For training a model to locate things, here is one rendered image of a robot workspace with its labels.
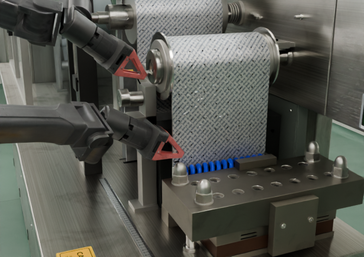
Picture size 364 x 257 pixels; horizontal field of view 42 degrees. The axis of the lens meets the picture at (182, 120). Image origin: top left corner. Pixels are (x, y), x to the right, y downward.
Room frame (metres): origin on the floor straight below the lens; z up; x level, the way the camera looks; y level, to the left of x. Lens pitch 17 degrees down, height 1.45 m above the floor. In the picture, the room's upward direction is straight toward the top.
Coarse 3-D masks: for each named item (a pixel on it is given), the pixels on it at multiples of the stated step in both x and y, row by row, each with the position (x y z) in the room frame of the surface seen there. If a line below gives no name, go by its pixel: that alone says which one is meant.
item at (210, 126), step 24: (192, 96) 0.98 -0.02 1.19; (216, 96) 1.00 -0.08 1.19; (240, 96) 1.03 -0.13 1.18; (264, 96) 1.05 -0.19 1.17; (192, 120) 0.98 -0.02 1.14; (216, 120) 1.00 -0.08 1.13; (240, 120) 1.03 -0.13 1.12; (264, 120) 1.05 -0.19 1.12; (192, 144) 0.98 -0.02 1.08; (216, 144) 1.00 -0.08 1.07; (240, 144) 1.03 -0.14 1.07; (264, 144) 1.05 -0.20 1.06
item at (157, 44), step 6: (264, 36) 1.10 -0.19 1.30; (156, 42) 1.02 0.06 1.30; (156, 48) 1.02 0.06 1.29; (162, 48) 0.99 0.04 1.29; (270, 48) 1.07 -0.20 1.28; (162, 54) 0.99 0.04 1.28; (270, 54) 1.06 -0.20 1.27; (270, 60) 1.06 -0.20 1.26; (168, 66) 0.97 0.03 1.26; (270, 66) 1.06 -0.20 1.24; (168, 72) 0.97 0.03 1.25; (270, 72) 1.07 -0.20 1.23; (168, 78) 0.97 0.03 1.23; (156, 84) 1.03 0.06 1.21; (162, 84) 0.99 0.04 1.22; (162, 90) 0.99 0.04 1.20
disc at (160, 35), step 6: (156, 36) 1.04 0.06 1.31; (162, 36) 1.00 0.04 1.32; (162, 42) 1.00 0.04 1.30; (168, 42) 0.98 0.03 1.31; (150, 48) 1.08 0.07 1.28; (168, 48) 0.97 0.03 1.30; (168, 54) 0.97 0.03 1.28; (168, 60) 0.97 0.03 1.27; (168, 84) 0.97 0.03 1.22; (156, 90) 1.04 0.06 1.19; (168, 90) 0.97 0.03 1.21; (162, 96) 1.00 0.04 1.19; (168, 96) 0.98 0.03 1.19
